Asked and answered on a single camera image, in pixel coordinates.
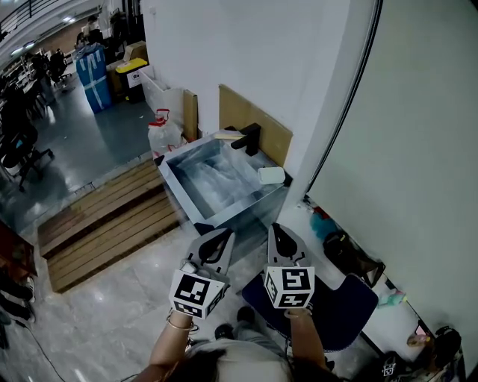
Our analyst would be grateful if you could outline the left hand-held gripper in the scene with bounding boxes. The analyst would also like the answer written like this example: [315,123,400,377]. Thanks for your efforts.
[169,227,236,320]

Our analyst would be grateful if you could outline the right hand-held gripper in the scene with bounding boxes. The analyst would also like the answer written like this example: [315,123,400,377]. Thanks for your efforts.
[263,222,315,310]

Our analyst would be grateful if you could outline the white rectangular tray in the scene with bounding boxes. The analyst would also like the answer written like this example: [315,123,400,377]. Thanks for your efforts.
[258,166,286,186]

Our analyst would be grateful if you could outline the person's left forearm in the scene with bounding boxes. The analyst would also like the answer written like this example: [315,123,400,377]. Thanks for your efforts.
[134,316,195,382]

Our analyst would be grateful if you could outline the person's right forearm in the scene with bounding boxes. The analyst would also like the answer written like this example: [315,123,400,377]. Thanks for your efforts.
[285,307,329,370]

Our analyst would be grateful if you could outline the teal plastic bag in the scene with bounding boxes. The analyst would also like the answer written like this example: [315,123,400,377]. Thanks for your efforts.
[309,212,339,239]

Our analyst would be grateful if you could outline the black backpack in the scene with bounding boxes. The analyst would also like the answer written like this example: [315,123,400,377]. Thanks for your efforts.
[323,230,386,288]

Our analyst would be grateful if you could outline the metal sink basin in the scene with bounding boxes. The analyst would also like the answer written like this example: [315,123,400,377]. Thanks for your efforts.
[152,130,294,258]

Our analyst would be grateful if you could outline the navy blue chair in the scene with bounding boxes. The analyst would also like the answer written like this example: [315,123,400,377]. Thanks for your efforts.
[241,274,379,354]

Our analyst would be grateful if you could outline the person's jeans legs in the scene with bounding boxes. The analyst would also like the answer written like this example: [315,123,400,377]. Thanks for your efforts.
[223,320,288,355]

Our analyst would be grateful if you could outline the large cardboard panel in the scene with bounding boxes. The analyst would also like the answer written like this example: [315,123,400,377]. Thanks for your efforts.
[218,84,294,169]

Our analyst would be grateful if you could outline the wooden slatted step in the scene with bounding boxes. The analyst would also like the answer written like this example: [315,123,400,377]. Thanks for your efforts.
[37,158,186,294]

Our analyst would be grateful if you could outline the black faucet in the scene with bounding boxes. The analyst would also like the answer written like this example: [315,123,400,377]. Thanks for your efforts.
[230,122,261,157]

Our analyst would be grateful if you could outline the green plastic bottle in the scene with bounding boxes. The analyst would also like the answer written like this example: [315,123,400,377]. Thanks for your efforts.
[376,290,407,309]

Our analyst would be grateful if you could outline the person's white shirt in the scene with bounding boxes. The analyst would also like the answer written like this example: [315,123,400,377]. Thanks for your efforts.
[186,337,292,382]

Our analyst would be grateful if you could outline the white low bench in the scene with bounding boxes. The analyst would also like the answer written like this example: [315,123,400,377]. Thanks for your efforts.
[278,201,436,361]

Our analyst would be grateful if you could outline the narrow cardboard panel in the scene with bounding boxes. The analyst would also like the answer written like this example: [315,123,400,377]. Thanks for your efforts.
[182,89,199,142]

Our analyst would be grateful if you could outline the white board panel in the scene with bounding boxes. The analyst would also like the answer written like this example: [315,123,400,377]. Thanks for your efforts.
[140,69,186,128]

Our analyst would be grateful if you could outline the black bin yellow lid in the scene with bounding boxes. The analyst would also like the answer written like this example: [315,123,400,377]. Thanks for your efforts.
[114,57,149,104]

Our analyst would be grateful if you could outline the brown wooden cabinet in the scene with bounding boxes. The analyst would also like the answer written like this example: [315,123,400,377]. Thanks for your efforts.
[0,219,38,277]

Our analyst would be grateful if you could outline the blue wrapped bin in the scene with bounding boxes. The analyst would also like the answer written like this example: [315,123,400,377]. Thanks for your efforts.
[75,43,113,114]

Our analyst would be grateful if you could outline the brown cardboard box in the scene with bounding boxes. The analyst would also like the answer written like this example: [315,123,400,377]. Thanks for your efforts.
[106,40,149,94]

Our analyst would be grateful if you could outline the black office chair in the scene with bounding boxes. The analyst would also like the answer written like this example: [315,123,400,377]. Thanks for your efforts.
[0,122,55,193]

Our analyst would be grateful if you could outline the gold bracelet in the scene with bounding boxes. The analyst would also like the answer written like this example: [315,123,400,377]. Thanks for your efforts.
[166,315,196,332]

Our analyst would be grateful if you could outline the clear water jug red handle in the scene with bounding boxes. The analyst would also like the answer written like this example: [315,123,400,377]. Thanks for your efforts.
[148,108,184,160]

